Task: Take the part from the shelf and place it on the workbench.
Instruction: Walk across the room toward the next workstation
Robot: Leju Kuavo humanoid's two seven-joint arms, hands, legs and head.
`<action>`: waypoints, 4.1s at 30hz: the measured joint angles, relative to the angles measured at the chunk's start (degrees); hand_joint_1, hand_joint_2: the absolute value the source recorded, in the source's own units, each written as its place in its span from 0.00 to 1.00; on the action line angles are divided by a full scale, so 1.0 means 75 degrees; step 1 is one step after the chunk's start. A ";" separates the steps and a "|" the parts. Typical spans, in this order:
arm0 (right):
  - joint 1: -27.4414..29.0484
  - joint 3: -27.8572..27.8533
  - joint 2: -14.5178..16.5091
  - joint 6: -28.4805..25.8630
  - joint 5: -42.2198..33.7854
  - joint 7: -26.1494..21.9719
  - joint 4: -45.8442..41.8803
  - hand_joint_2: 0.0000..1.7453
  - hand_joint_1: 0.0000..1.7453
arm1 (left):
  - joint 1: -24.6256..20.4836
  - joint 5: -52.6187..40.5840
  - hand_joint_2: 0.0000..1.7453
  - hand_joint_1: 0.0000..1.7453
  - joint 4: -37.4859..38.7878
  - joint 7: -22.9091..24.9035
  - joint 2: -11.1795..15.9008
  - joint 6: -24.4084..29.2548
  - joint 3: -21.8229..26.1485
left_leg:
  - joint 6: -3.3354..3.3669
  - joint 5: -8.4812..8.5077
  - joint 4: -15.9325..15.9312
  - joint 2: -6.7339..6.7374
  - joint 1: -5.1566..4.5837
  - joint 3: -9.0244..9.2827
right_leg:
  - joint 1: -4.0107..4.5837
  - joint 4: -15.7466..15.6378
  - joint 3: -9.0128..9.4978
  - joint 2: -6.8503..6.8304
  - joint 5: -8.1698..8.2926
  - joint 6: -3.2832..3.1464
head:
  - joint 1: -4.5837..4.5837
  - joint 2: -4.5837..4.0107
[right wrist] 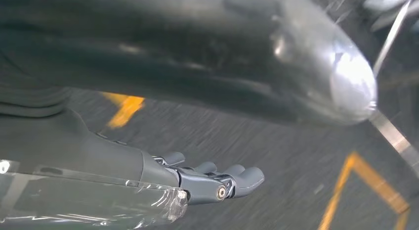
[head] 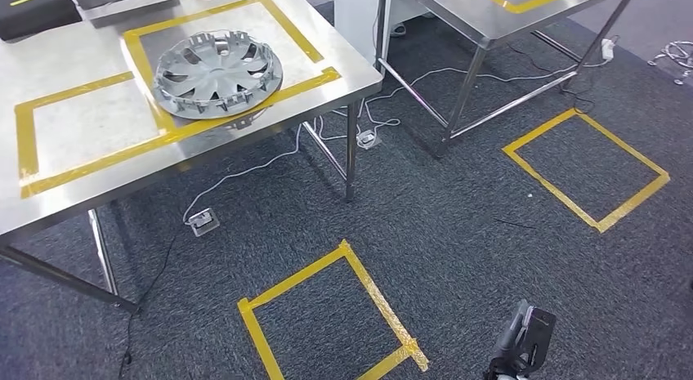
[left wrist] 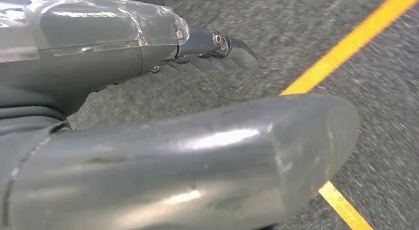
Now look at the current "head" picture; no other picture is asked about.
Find black floor cable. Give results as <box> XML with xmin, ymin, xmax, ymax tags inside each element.
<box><xmin>118</xmin><ymin>234</ymin><xmax>182</xmax><ymax>380</ymax></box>
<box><xmin>508</xmin><ymin>42</ymin><xmax>597</xmax><ymax>114</ymax></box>

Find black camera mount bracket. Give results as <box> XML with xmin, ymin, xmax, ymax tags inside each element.
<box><xmin>519</xmin><ymin>306</ymin><xmax>557</xmax><ymax>368</ymax></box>

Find white floor cable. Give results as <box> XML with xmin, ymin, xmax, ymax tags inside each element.
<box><xmin>182</xmin><ymin>123</ymin><xmax>304</xmax><ymax>226</ymax></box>
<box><xmin>316</xmin><ymin>58</ymin><xmax>610</xmax><ymax>143</ymax></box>

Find yellow floor tape mark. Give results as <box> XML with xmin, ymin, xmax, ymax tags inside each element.
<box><xmin>237</xmin><ymin>239</ymin><xmax>430</xmax><ymax>380</ymax></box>

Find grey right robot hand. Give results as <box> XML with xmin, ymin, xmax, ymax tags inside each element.
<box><xmin>494</xmin><ymin>298</ymin><xmax>537</xmax><ymax>365</ymax></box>

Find chrome stool base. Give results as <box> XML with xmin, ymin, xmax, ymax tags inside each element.
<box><xmin>648</xmin><ymin>40</ymin><xmax>693</xmax><ymax>87</ymax></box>

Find silver wheel cover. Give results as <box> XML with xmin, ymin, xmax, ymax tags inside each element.
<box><xmin>153</xmin><ymin>29</ymin><xmax>284</xmax><ymax>120</ymax></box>

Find steel workbench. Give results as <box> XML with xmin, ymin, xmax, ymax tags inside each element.
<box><xmin>376</xmin><ymin>0</ymin><xmax>640</xmax><ymax>157</ymax></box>

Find large yellow tape square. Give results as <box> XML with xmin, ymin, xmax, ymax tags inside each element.
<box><xmin>123</xmin><ymin>0</ymin><xmax>342</xmax><ymax>145</ymax></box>

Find small yellow tape square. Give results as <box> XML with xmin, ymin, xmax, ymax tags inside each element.
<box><xmin>15</xmin><ymin>71</ymin><xmax>174</xmax><ymax>200</ymax></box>

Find yellow tape on steel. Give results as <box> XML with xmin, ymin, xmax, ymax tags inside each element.
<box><xmin>475</xmin><ymin>0</ymin><xmax>586</xmax><ymax>15</ymax></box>

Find steel table frame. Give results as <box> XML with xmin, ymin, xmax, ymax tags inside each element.
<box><xmin>0</xmin><ymin>0</ymin><xmax>384</xmax><ymax>314</ymax></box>

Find grey flat case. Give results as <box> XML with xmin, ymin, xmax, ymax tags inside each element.
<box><xmin>67</xmin><ymin>0</ymin><xmax>182</xmax><ymax>28</ymax></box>

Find yellow floor tape square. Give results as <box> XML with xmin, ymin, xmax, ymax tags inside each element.
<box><xmin>502</xmin><ymin>107</ymin><xmax>671</xmax><ymax>234</ymax></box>

